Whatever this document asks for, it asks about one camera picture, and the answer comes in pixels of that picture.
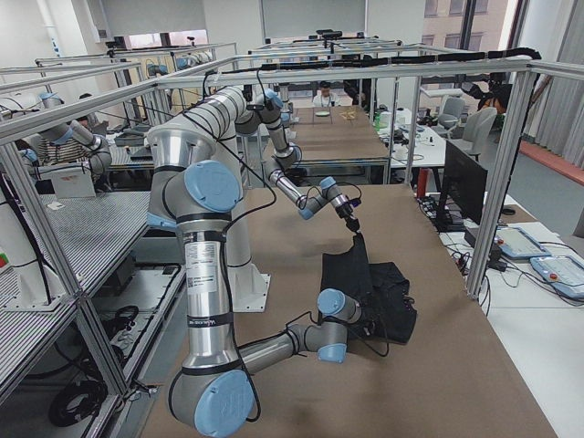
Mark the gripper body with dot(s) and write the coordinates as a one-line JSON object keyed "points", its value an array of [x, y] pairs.
{"points": [[345, 210]]}

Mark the black printed t-shirt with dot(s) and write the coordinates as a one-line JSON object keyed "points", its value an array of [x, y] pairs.
{"points": [[381, 290]]}

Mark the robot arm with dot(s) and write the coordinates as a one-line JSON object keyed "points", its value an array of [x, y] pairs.
{"points": [[240, 109], [213, 391]]}

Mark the black Huawei monitor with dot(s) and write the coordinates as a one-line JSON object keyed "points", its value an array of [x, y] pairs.
{"points": [[463, 191]]}

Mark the teach pendant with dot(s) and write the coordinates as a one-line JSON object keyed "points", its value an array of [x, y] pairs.
{"points": [[515, 243], [564, 273]]}

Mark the striped back table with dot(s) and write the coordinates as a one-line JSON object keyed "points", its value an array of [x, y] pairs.
{"points": [[94, 234]]}

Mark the aluminium cage frame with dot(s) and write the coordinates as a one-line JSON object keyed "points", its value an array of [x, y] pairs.
{"points": [[333, 143]]}

